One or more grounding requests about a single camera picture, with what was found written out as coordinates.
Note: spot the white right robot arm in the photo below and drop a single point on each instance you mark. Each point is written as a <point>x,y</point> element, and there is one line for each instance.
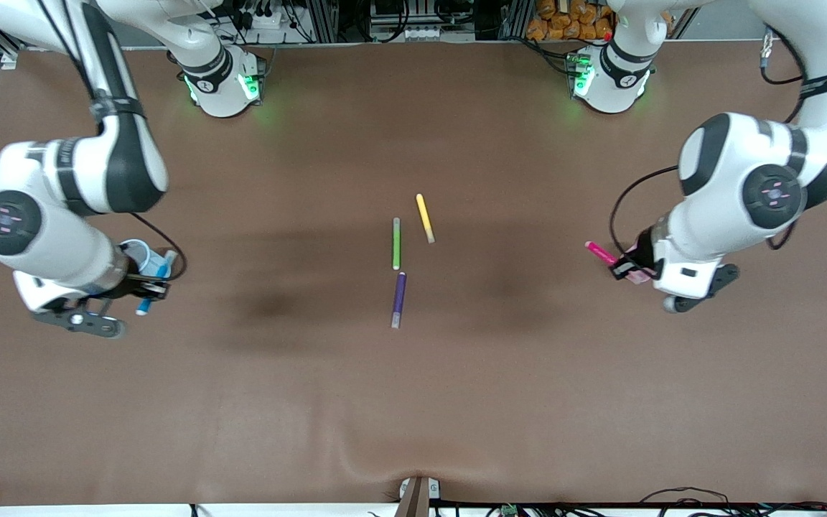
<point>47,244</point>

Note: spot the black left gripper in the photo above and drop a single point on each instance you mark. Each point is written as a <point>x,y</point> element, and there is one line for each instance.
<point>641,253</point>

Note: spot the pink mesh cup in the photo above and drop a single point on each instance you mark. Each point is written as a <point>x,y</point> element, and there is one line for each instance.
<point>645,277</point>

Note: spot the orange snack bags pile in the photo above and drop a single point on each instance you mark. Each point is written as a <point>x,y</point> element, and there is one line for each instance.
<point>564,25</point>

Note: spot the blue marker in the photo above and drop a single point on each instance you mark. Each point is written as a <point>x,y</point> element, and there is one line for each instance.
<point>166,262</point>

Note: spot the yellow marker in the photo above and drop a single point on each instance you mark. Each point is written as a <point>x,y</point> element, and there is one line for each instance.
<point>423,214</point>

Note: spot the green marker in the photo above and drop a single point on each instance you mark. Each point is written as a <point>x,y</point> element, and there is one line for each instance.
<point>396,248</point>

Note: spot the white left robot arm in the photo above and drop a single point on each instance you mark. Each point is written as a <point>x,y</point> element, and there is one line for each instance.
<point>729,215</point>

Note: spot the pink marker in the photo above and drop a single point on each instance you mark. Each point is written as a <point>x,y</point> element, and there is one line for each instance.
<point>599,251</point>

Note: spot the purple marker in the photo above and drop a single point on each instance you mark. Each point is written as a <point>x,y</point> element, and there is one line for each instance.
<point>400,294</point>

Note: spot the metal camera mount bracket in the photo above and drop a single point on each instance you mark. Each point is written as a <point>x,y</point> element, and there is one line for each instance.
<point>417,497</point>

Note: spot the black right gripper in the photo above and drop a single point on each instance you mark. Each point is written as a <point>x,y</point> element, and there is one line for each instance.
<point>133,285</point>

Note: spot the blue mesh cup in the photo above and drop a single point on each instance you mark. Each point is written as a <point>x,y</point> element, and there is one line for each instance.
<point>137,251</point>

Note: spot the brown table cover mat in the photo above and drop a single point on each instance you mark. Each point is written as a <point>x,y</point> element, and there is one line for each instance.
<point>413,395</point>

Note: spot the white power strip with plugs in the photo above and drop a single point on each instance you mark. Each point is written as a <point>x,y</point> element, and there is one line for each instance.
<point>270,20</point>

